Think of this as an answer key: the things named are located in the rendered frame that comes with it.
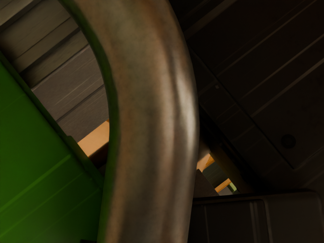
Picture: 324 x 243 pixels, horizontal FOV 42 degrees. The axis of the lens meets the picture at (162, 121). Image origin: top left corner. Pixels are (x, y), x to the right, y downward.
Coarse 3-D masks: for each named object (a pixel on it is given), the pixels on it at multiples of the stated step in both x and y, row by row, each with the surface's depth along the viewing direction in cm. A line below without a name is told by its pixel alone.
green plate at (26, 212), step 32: (0, 64) 16; (0, 96) 16; (32, 96) 17; (0, 128) 16; (32, 128) 16; (0, 160) 16; (32, 160) 16; (64, 160) 16; (0, 192) 16; (32, 192) 16; (64, 192) 16; (96, 192) 16; (0, 224) 16; (32, 224) 16; (64, 224) 16; (96, 224) 16
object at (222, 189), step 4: (208, 160) 867; (212, 160) 873; (208, 164) 894; (204, 168) 908; (228, 180) 855; (220, 184) 852; (224, 184) 852; (228, 184) 857; (232, 184) 862; (216, 188) 850; (220, 188) 850; (224, 188) 859; (228, 188) 859; (232, 188) 860; (220, 192) 857; (224, 192) 857; (228, 192) 857; (232, 192) 897
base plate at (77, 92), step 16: (80, 64) 61; (96, 64) 64; (48, 80) 59; (64, 80) 62; (80, 80) 65; (96, 80) 69; (48, 96) 63; (64, 96) 66; (80, 96) 70; (96, 96) 74; (64, 112) 71; (80, 112) 75; (96, 112) 80; (64, 128) 76; (80, 128) 81
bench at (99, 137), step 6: (108, 120) 98; (102, 126) 95; (108, 126) 97; (96, 132) 95; (102, 132) 98; (108, 132) 101; (84, 138) 94; (90, 138) 96; (96, 138) 99; (102, 138) 102; (108, 138) 105; (78, 144) 94; (84, 144) 97; (90, 144) 99; (96, 144) 102; (102, 144) 105; (84, 150) 100; (90, 150) 103
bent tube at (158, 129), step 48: (96, 0) 13; (144, 0) 13; (96, 48) 13; (144, 48) 13; (144, 96) 13; (192, 96) 13; (144, 144) 13; (192, 144) 13; (144, 192) 13; (192, 192) 14; (144, 240) 13
